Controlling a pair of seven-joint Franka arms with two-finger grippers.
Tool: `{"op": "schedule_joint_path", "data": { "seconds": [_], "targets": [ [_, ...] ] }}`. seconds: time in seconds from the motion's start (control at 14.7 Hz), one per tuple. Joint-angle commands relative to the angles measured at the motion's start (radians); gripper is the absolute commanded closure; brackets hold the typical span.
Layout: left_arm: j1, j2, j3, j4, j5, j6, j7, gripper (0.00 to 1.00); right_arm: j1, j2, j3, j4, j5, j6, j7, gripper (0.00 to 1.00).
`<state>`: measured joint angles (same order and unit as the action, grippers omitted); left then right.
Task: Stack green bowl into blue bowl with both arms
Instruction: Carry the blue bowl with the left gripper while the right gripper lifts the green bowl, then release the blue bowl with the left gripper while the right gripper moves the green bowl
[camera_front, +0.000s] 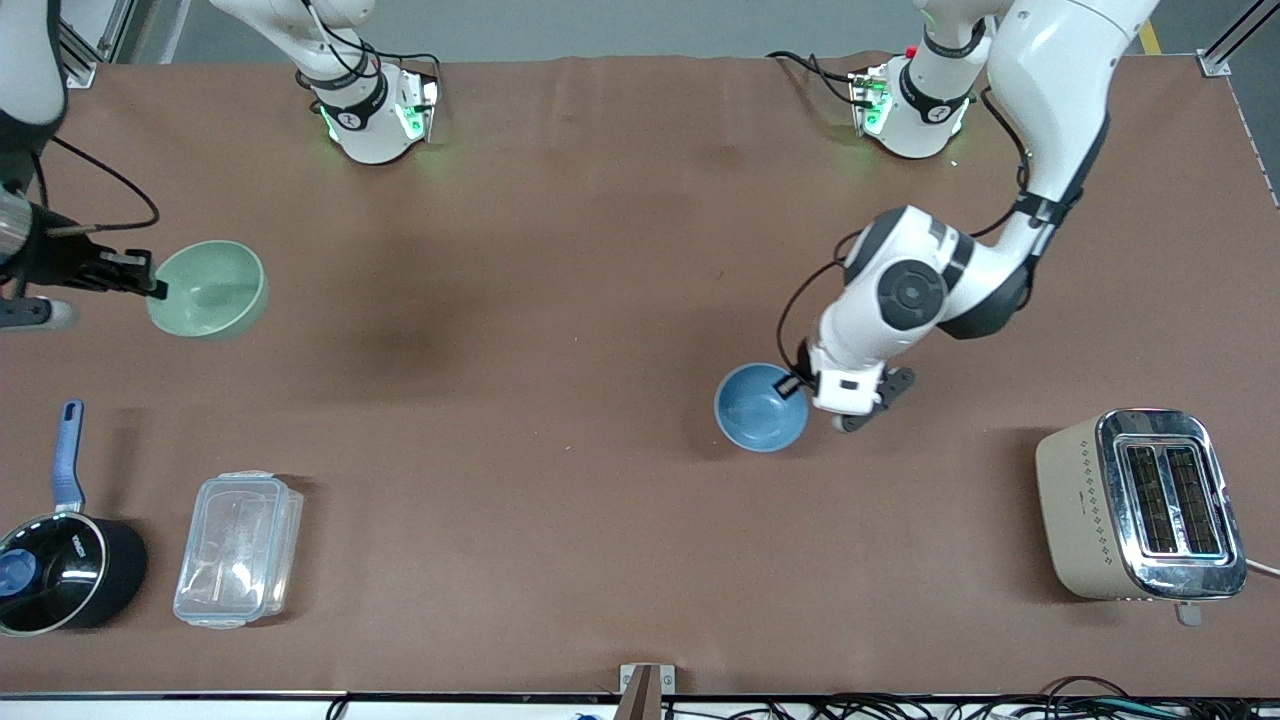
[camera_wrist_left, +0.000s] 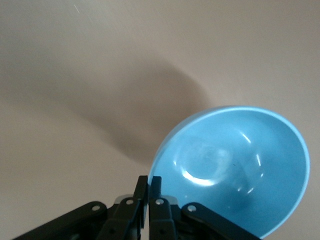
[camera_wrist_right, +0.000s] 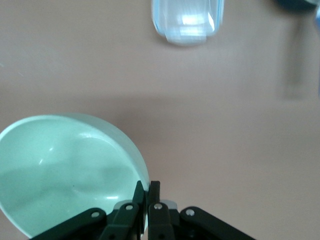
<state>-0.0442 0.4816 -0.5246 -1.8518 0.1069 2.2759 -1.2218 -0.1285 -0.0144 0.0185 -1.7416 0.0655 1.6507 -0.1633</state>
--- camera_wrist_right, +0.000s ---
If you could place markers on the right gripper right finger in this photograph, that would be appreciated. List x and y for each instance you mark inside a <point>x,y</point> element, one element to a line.
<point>160,222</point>

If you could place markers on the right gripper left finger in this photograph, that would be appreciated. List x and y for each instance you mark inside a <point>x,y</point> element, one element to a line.
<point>125,220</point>

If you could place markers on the green bowl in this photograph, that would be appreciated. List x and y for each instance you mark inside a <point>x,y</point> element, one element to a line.
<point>62,170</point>

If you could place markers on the clear plastic lidded container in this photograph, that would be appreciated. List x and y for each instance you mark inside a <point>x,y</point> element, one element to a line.
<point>187,22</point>

